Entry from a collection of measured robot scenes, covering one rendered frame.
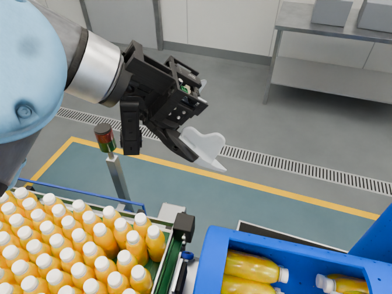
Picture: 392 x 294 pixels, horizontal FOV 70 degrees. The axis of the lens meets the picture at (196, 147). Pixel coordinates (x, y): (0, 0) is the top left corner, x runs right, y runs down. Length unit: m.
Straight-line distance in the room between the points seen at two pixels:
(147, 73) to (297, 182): 2.32
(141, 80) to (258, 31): 3.60
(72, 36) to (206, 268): 0.59
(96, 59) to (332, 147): 2.82
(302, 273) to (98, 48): 0.90
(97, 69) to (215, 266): 0.56
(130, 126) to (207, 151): 0.11
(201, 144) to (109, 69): 0.16
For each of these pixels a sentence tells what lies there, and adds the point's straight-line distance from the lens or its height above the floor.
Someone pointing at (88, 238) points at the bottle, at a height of 1.04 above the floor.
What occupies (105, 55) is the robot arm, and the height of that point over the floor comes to 1.78.
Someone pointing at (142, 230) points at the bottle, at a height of 1.04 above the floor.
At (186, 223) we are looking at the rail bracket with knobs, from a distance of 1.06.
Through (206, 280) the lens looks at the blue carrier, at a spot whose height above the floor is 1.22.
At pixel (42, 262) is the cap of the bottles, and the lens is 1.02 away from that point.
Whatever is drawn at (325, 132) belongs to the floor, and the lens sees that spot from 3.18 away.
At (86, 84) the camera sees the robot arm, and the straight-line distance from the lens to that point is 0.33.
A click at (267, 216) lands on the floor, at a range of 2.31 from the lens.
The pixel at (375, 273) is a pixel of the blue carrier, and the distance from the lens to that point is 0.87.
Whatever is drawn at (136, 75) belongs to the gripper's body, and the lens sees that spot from 0.35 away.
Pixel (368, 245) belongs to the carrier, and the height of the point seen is 0.73.
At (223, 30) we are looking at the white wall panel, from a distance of 4.01.
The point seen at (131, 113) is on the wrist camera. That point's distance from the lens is 0.38.
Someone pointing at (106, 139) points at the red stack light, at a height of 1.23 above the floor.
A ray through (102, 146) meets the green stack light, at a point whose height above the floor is 1.20.
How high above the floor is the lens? 1.92
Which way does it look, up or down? 45 degrees down
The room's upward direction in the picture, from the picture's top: straight up
